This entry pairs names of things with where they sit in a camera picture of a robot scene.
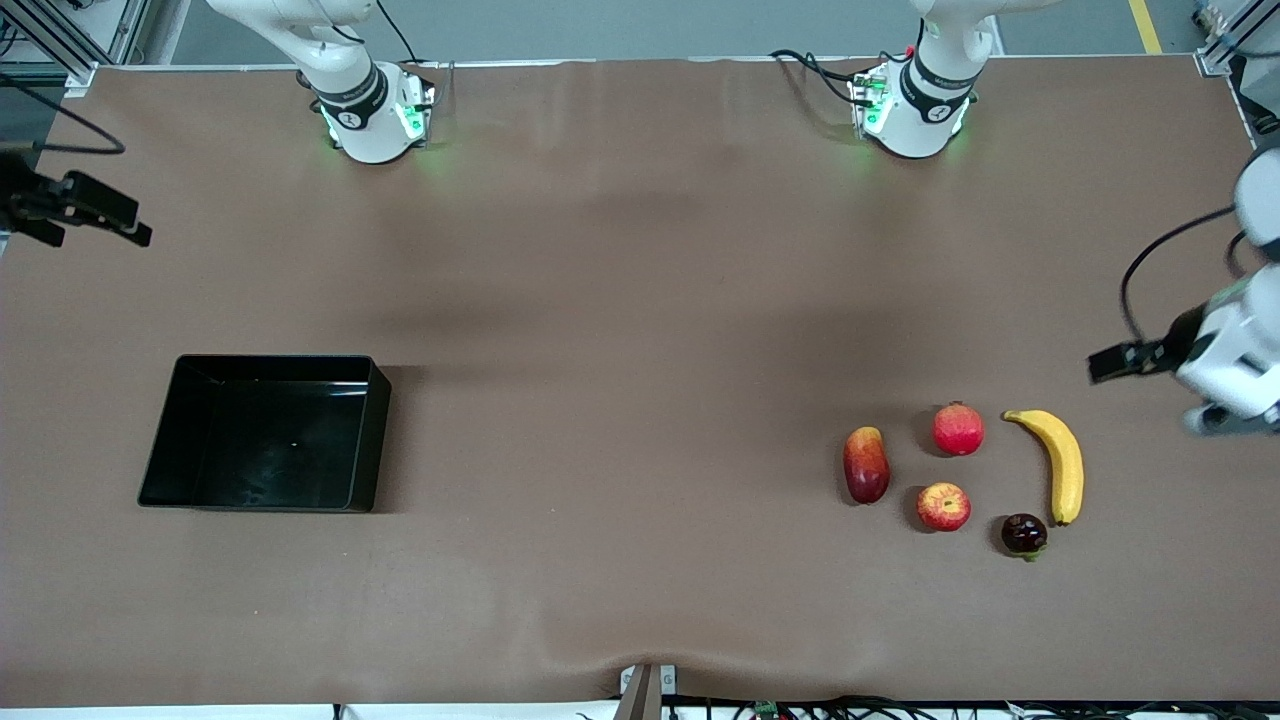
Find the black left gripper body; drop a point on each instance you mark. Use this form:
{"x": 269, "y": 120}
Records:
{"x": 1180, "y": 340}

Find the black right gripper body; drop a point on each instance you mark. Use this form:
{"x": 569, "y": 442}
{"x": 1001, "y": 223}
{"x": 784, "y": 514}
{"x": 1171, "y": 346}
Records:
{"x": 22, "y": 195}

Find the yellow banana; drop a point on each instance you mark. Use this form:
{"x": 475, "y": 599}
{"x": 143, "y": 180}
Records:
{"x": 1065, "y": 470}

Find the red yellow apple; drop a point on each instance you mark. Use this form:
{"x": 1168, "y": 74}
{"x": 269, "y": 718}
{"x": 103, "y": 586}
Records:
{"x": 944, "y": 507}

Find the black plastic box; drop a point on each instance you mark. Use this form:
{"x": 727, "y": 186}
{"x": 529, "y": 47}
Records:
{"x": 260, "y": 440}

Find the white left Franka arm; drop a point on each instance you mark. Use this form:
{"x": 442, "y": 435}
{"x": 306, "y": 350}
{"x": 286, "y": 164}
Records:
{"x": 915, "y": 120}

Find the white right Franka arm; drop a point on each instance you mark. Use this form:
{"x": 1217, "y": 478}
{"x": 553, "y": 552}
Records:
{"x": 365, "y": 120}

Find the red pomegranate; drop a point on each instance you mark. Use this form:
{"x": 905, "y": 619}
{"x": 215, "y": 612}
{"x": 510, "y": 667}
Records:
{"x": 958, "y": 430}

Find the dark purple mangosteen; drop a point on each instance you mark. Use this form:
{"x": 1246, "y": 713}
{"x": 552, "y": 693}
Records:
{"x": 1022, "y": 533}

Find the red yellow mango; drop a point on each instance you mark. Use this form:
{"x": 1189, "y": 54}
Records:
{"x": 866, "y": 465}

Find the brown table cover sheet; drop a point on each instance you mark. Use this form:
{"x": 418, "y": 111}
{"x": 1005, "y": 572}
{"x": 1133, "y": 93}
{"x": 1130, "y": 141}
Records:
{"x": 640, "y": 250}

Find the aluminium frame profile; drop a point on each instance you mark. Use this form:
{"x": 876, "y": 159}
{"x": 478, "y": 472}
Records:
{"x": 1235, "y": 35}
{"x": 60, "y": 45}

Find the camera mount post bracket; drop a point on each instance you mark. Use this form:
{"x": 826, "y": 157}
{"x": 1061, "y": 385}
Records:
{"x": 645, "y": 692}

